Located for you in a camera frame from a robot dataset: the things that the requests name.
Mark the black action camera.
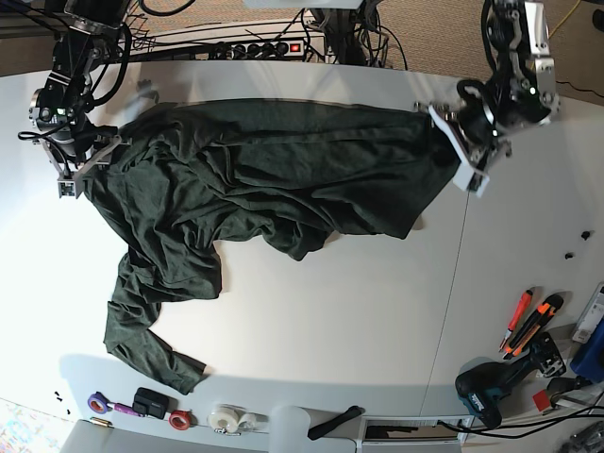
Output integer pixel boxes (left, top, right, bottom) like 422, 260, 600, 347
132, 387, 170, 419

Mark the red tape roll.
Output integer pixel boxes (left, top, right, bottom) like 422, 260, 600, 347
168, 411, 193, 431

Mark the clear tape roll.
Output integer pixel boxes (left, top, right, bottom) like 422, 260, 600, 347
238, 412, 268, 432
207, 405, 240, 434

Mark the orange black utility knife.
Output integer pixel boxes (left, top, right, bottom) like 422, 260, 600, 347
502, 294, 564, 361

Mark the teal black cordless drill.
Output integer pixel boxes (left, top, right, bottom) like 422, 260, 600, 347
455, 332, 566, 429

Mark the blue box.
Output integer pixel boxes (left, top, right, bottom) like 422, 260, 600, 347
570, 322, 604, 383

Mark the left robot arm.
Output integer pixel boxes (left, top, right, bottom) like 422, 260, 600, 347
415, 1, 560, 173

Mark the yellow cable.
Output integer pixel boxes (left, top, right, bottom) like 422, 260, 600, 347
527, 0, 584, 89

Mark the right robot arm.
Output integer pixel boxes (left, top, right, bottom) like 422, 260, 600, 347
18, 1, 132, 184

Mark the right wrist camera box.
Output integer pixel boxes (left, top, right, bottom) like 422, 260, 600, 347
57, 176, 85, 198

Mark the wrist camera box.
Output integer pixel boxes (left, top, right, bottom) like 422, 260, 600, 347
452, 164, 490, 197
57, 176, 85, 198

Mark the dark green long-sleeve t-shirt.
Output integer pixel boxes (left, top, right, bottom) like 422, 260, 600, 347
84, 99, 460, 394

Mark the purple tape roll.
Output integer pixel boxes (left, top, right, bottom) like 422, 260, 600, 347
87, 392, 110, 414

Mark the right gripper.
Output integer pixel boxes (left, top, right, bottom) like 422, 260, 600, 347
42, 135, 131, 181

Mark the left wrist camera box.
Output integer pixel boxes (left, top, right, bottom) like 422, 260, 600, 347
452, 164, 490, 197

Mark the purple marker pen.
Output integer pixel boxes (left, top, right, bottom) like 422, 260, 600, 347
108, 403, 143, 417

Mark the black strap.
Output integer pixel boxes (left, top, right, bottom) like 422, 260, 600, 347
307, 405, 363, 442

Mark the black power strip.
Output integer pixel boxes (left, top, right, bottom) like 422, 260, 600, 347
208, 41, 305, 61

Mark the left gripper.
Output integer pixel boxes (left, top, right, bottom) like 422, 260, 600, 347
413, 101, 512, 173

